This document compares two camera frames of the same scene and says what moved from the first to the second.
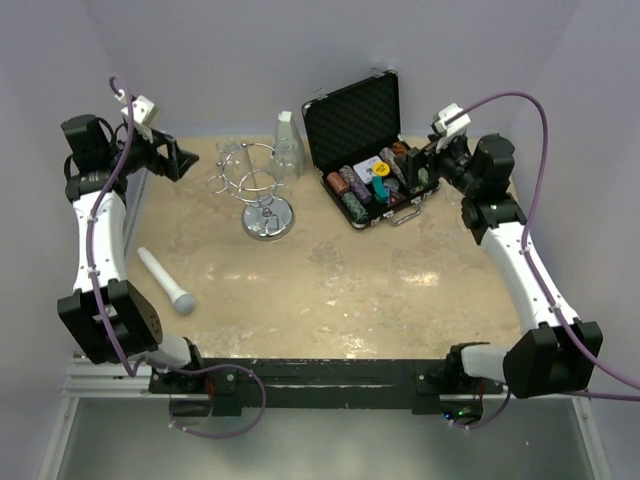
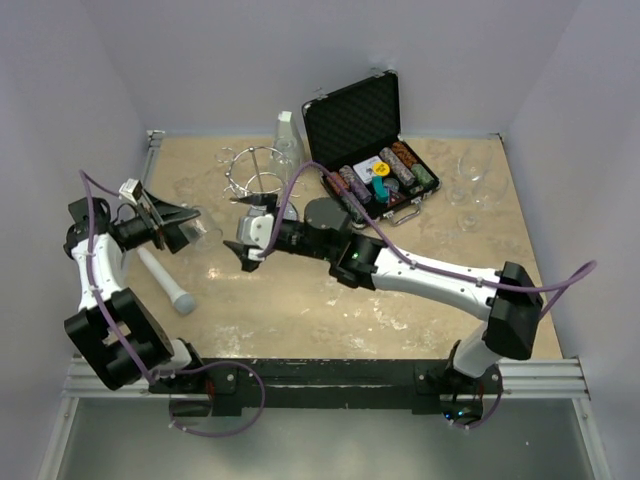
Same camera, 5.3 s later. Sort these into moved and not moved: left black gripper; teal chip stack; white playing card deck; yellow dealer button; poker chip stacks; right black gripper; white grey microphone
Moved: left black gripper; right black gripper
Not moved: teal chip stack; white grey microphone; poker chip stacks; white playing card deck; yellow dealer button
